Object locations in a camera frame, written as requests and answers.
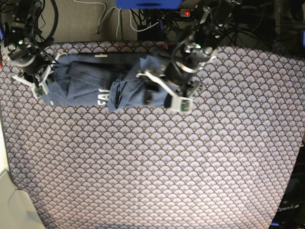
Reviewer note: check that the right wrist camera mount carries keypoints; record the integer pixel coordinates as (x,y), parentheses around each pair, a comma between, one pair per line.
(39,86)

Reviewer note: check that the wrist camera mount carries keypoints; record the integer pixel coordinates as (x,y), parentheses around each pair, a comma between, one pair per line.
(178,102)
(39,86)

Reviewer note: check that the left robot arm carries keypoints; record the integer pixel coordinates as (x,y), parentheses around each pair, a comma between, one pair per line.
(210,23)

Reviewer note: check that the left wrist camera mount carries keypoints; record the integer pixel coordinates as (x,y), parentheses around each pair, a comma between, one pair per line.
(178,102)

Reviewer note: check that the blue T-shirt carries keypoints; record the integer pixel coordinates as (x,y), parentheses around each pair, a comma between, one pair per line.
(86,79)

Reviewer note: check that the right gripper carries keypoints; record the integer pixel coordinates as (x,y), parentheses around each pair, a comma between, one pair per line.
(26,54)

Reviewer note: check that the blue box overhead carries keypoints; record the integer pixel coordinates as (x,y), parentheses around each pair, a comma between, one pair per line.
(148,4)

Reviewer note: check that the black OpenArm base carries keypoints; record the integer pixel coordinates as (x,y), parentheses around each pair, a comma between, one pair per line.
(291,211)

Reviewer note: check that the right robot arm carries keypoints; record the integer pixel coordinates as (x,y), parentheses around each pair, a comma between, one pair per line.
(25,24)

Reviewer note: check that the black power strip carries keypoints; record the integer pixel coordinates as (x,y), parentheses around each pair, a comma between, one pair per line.
(186,13)

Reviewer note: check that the fan-patterned tablecloth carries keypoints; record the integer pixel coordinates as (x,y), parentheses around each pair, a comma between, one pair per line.
(224,166)

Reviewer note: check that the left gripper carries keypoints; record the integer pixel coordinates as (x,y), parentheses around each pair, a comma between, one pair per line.
(184,63)

